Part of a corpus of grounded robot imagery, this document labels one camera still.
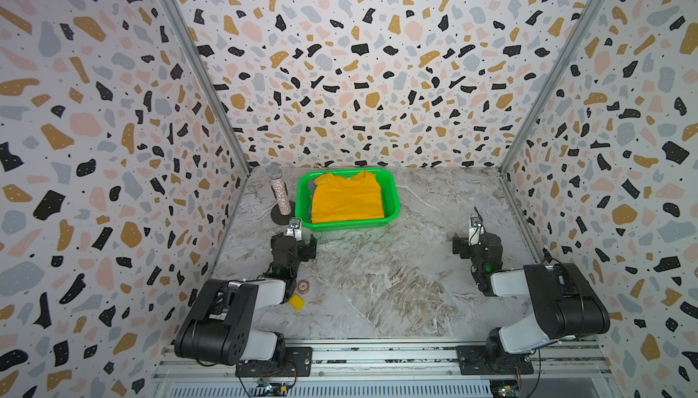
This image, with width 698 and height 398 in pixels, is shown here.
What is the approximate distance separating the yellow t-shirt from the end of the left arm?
0.09 meters

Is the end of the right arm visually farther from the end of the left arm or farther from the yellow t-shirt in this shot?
the end of the left arm

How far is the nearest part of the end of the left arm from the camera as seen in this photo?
32.8 inches

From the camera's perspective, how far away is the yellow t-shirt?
963 millimetres

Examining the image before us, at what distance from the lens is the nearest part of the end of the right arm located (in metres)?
0.88

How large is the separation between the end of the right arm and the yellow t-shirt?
26cm
